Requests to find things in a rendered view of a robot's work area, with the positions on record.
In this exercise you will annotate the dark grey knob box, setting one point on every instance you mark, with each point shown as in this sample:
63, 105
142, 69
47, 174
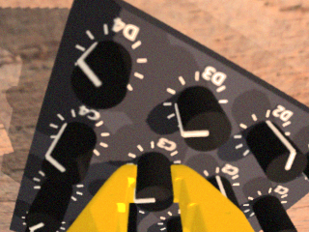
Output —
153, 98

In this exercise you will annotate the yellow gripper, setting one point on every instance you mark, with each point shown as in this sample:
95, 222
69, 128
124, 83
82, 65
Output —
203, 208

